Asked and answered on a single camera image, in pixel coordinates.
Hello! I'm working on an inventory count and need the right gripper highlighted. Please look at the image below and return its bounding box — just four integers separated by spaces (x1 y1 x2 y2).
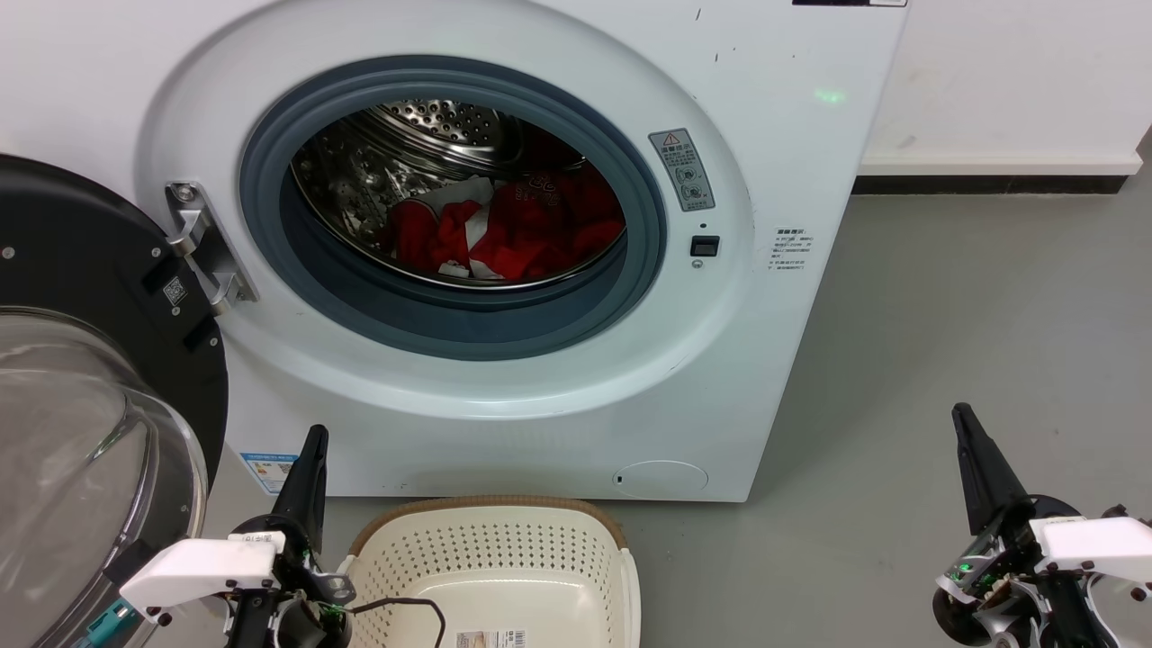
932 403 1152 648

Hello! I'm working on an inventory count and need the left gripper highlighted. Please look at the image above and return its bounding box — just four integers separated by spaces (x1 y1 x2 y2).
119 425 357 648

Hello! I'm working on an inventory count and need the red garment with white trim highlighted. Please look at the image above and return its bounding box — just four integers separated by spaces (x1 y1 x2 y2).
389 177 494 278

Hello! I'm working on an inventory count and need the red jersey with white print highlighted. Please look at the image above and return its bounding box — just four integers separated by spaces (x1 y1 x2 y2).
468 126 626 282

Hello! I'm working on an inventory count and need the cream perforated laundry basket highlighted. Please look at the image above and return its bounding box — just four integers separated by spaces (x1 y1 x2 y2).
337 495 642 648

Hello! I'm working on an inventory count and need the black glass washer door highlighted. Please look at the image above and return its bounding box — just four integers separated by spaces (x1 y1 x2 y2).
0 153 229 648

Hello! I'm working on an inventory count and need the blue energy label sticker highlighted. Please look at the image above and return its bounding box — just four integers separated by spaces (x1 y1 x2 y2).
239 452 300 496

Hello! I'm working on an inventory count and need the grey rubber door gasket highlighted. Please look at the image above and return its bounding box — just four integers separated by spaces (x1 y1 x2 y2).
238 54 668 362

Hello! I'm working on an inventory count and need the white front-load washing machine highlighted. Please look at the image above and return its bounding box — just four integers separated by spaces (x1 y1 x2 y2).
0 0 910 503

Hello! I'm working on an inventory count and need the silver metal door hinge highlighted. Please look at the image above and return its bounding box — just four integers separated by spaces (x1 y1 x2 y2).
165 182 259 316

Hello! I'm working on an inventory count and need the black and white baseboard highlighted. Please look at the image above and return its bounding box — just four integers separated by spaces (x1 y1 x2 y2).
853 153 1144 196

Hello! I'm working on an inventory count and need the white text sticker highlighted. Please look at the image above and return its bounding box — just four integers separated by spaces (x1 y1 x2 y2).
772 225 815 274

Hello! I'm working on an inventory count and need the round white filter cover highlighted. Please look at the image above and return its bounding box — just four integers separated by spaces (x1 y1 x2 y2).
613 460 709 499

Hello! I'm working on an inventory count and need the grey warning label sticker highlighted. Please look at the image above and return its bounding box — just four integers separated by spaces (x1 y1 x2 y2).
649 128 716 213

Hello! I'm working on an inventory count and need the thin black cable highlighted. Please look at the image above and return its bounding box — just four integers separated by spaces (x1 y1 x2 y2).
349 597 447 648

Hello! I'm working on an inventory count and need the left teal connector cable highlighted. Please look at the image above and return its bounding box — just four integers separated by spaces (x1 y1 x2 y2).
85 601 136 648

